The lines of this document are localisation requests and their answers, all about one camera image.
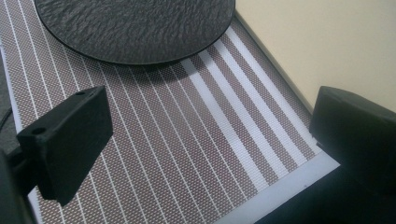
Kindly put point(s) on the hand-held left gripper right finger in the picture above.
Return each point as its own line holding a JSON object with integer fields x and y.
{"x": 358, "y": 137}

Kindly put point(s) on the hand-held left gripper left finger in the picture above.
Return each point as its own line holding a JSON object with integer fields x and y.
{"x": 67, "y": 143}

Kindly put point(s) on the brown white striped placemat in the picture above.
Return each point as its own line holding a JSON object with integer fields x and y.
{"x": 174, "y": 143}

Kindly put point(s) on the black textured round plate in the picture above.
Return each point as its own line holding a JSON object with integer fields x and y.
{"x": 134, "y": 29}

